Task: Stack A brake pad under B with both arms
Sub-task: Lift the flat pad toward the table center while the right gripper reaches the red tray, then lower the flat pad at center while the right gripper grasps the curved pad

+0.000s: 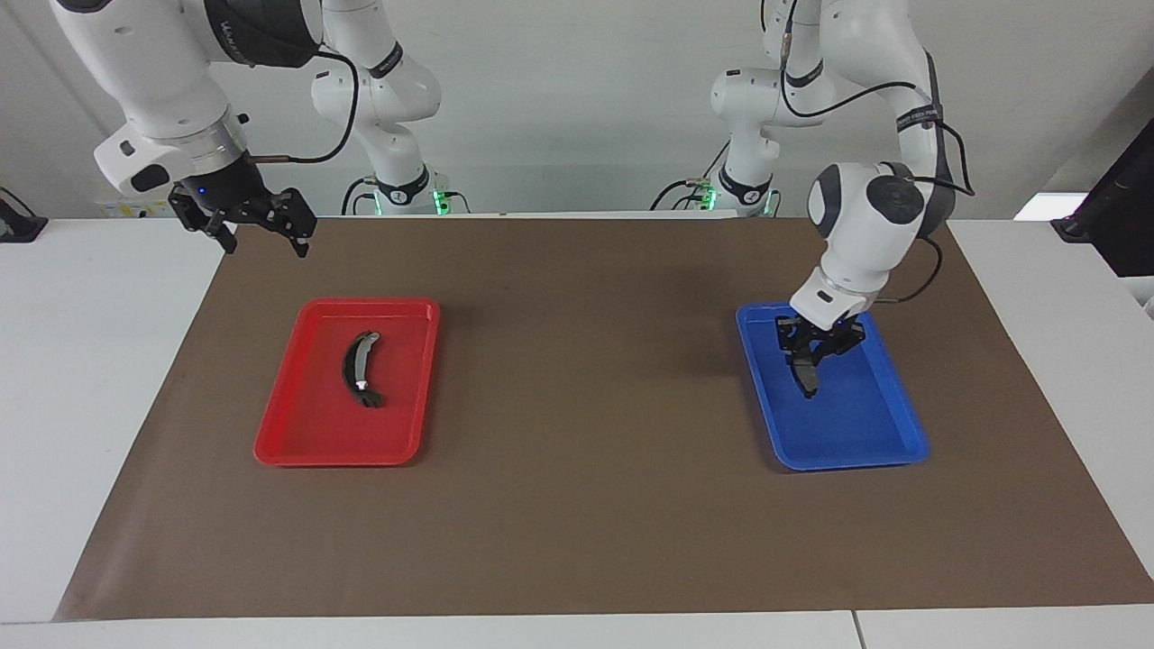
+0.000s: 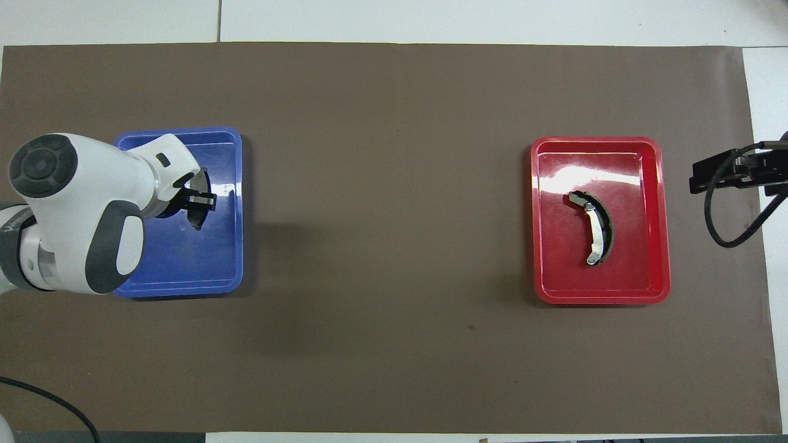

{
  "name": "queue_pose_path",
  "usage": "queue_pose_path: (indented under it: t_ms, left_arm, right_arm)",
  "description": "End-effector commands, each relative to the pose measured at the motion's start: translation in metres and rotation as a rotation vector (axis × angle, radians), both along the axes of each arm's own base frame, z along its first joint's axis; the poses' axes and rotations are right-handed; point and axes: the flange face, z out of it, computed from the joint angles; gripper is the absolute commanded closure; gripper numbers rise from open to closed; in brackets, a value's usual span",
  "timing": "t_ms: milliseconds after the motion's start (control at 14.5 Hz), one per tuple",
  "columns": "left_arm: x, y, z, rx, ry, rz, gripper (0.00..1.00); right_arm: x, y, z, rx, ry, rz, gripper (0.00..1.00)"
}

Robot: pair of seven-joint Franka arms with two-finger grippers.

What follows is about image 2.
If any blue plastic tray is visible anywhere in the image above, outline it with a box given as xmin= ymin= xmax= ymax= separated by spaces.
xmin=113 ymin=126 xmax=244 ymax=299

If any brown table mat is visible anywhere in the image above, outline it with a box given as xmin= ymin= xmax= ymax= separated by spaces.
xmin=0 ymin=42 xmax=782 ymax=434

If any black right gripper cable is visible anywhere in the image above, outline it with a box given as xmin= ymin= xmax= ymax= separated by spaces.
xmin=704 ymin=140 xmax=788 ymax=250

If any red plastic tray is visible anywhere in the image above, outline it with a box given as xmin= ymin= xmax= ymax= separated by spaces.
xmin=530 ymin=136 xmax=671 ymax=305

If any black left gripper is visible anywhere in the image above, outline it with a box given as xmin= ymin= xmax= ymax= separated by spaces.
xmin=157 ymin=167 xmax=217 ymax=220

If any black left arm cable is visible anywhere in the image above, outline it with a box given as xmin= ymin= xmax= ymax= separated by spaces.
xmin=0 ymin=377 xmax=101 ymax=443

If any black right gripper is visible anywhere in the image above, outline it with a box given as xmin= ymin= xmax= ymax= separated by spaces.
xmin=689 ymin=140 xmax=788 ymax=198

